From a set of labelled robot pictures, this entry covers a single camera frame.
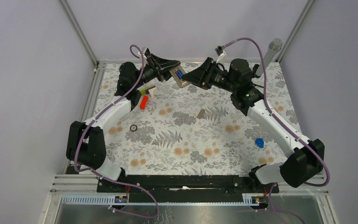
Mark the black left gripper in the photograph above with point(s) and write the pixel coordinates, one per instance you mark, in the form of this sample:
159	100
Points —
159	66

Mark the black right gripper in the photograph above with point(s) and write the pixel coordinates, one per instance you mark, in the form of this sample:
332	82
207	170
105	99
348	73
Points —
202	76

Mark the blue battery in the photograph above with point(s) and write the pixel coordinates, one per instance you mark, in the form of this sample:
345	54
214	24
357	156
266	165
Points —
181	74

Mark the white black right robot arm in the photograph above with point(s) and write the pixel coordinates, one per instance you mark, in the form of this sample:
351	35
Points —
304	156

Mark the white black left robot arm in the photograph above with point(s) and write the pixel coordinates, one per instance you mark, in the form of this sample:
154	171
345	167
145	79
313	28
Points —
86	143

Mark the white plastic block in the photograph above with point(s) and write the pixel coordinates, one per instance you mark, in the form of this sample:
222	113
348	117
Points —
152	91

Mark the green and purple block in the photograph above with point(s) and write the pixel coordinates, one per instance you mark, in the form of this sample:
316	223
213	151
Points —
144	91

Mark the red plastic block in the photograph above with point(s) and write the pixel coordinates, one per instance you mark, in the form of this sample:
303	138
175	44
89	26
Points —
143	103

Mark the poker chip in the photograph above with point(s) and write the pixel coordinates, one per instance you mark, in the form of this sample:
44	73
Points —
133	128

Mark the grey microphone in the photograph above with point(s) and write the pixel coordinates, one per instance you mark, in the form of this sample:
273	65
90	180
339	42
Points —
273	48

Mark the blue plastic piece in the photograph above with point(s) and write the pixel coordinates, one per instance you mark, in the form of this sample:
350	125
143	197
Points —
260	142

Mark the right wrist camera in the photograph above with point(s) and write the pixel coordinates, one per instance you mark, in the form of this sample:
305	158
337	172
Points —
222	56

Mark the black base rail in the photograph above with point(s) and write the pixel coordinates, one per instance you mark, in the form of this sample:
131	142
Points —
185	188

